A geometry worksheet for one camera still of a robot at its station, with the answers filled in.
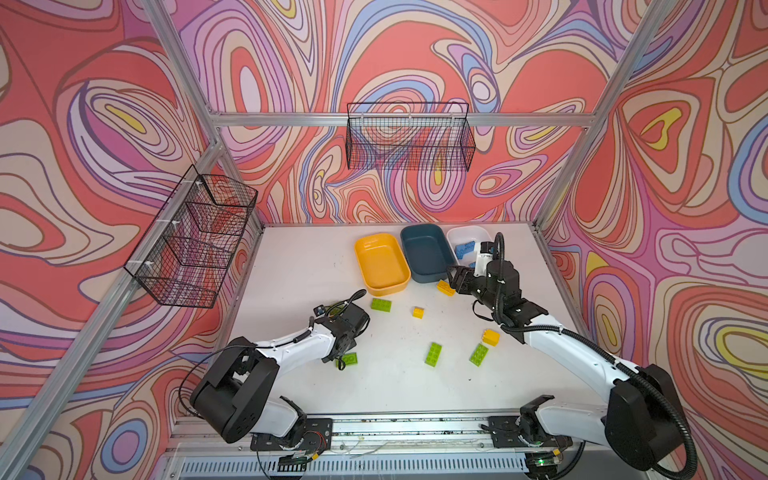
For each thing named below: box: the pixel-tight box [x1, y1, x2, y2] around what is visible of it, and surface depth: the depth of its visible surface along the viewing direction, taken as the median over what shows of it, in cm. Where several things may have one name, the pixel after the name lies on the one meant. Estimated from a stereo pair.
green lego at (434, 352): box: [424, 342, 443, 368], surface depth 87 cm
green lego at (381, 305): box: [370, 298, 393, 313], surface depth 98 cm
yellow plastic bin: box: [355, 233, 411, 297], surface depth 109 cm
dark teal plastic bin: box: [400, 223, 457, 283], surface depth 113 cm
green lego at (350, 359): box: [342, 352, 358, 366], surface depth 87 cm
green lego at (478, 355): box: [469, 343, 489, 367], surface depth 88 cm
